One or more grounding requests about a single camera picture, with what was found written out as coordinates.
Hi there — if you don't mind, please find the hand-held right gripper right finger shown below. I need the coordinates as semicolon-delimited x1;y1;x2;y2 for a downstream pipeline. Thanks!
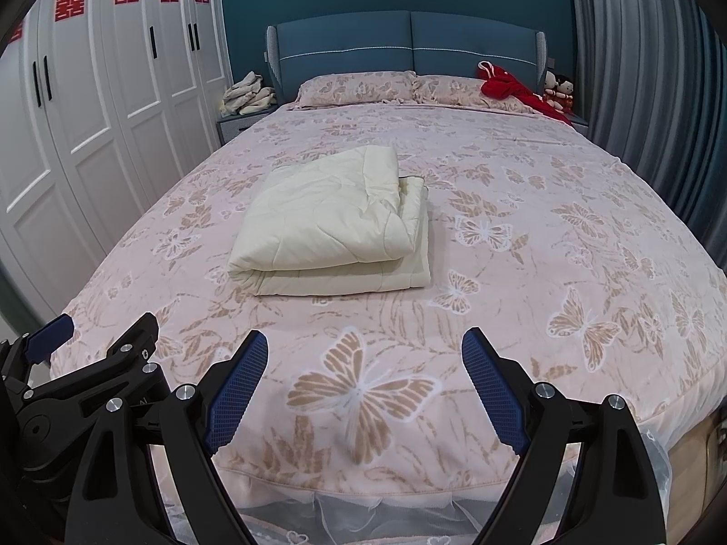
461;326;667;545

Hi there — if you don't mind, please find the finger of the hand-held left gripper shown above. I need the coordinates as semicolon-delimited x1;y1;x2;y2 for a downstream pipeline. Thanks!
54;311;171;405
0;313;76;403

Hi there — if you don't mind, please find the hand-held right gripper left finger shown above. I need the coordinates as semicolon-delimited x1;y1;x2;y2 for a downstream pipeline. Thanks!
65;329;269;545

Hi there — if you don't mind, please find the cream quilted zip jacket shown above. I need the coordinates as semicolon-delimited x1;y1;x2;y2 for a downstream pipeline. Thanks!
227;144;433;297

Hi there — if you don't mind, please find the pile of beige clothes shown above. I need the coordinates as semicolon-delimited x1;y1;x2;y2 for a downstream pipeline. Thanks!
221;72;277;116

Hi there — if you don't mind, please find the bed with pink butterfly cover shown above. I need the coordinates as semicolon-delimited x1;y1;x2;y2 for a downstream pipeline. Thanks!
48;99;727;517

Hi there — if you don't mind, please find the white panelled wardrobe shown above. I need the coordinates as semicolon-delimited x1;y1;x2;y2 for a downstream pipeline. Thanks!
0;0;234;319

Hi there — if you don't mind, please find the pink butterfly pillow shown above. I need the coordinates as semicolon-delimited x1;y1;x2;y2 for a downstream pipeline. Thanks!
412;75;569;121
295;71;418;110

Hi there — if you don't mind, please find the red garment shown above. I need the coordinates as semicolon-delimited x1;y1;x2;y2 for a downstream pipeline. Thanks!
477;61;574;126

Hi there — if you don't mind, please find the grey curtain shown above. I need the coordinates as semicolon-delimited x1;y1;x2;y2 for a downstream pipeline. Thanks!
565;0;727;273

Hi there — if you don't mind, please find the blue upholstered headboard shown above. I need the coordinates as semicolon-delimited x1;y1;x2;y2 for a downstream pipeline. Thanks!
266;10;547;104

